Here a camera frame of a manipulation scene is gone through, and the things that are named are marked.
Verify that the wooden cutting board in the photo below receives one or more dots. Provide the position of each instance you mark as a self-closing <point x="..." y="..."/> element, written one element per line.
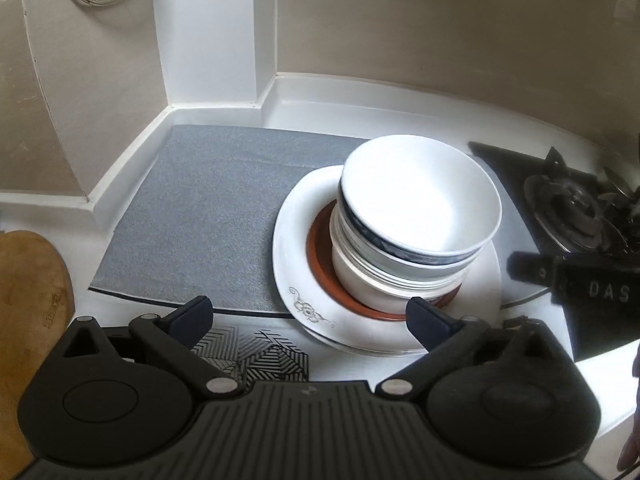
<point x="37" y="303"/>

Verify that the light blue ceramic bowl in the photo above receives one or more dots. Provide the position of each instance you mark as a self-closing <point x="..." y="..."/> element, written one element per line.
<point x="391" y="265"/>

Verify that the black gas stove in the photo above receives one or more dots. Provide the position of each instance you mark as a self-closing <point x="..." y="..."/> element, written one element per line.
<point x="561" y="209"/>

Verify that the black white geometric cloth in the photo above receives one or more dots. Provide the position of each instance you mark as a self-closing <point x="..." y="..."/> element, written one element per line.
<point x="251" y="355"/>

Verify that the person's right hand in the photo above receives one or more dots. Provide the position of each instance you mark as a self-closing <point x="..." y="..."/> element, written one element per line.
<point x="629" y="455"/>

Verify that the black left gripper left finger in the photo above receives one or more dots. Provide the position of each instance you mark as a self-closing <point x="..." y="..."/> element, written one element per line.
<point x="168" y="342"/>

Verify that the white floral square plate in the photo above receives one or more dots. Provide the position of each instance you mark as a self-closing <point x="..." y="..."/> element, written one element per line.
<point x="317" y="312"/>

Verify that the brown round plate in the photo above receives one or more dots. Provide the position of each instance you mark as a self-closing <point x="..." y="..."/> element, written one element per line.
<point x="319" y="257"/>

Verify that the blue patterned white bowl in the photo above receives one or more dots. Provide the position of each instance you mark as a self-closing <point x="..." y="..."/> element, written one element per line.
<point x="419" y="200"/>

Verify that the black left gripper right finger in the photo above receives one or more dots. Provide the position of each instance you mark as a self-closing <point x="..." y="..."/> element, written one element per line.
<point x="449" y="343"/>

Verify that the cream white bowl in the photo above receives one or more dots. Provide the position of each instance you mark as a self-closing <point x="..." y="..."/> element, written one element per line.
<point x="337" y="238"/>
<point x="378" y="294"/>

